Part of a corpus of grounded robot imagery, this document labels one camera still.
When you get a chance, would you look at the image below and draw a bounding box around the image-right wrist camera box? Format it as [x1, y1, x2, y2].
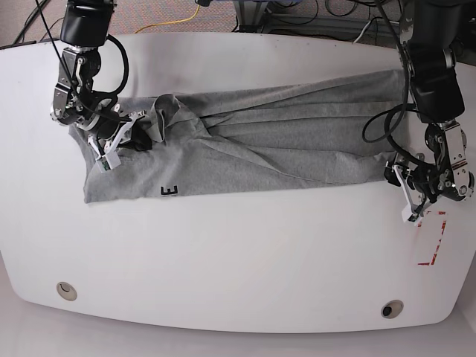
[401, 206, 422, 226]

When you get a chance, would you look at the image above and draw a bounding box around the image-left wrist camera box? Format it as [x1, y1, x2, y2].
[96, 152, 121, 173]

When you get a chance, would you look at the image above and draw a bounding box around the grey t-shirt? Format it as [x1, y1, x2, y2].
[69, 70, 405, 203]

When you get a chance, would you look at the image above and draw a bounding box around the aluminium frame stand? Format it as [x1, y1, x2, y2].
[233, 0, 447, 59]

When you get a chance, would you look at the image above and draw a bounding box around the red tape rectangle marking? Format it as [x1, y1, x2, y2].
[414, 210, 448, 266]

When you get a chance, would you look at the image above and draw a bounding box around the left table grommet hole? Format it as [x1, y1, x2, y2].
[57, 282, 77, 301]

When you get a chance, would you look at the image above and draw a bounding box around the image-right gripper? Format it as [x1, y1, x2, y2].
[384, 153, 439, 216]

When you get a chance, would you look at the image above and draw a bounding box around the white cable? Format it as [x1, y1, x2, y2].
[352, 18, 373, 44]

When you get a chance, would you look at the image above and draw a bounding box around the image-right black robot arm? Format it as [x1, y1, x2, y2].
[381, 1, 475, 222]

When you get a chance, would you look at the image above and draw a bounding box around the right table grommet hole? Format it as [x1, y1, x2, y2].
[381, 300, 404, 319]

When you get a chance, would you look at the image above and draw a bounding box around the yellow cable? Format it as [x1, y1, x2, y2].
[134, 7, 200, 34]

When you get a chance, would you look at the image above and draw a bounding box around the table grommet hole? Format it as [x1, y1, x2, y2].
[381, 300, 404, 319]
[57, 282, 77, 301]

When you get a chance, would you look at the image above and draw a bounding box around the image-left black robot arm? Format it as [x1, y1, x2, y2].
[51, 1, 152, 170]

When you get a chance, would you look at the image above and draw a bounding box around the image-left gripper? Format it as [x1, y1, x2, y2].
[87, 110, 152, 161]

